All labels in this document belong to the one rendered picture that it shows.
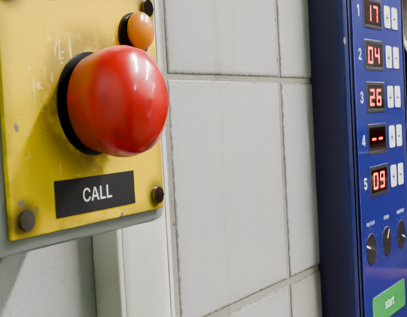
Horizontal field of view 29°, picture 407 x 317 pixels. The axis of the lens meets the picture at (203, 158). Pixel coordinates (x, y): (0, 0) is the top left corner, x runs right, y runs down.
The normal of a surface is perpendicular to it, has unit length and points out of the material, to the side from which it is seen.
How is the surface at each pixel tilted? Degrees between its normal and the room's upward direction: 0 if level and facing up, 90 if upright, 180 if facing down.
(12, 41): 90
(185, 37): 90
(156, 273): 90
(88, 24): 90
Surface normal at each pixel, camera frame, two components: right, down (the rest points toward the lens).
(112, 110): 0.41, 0.16
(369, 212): 0.85, -0.02
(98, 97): -0.24, -0.01
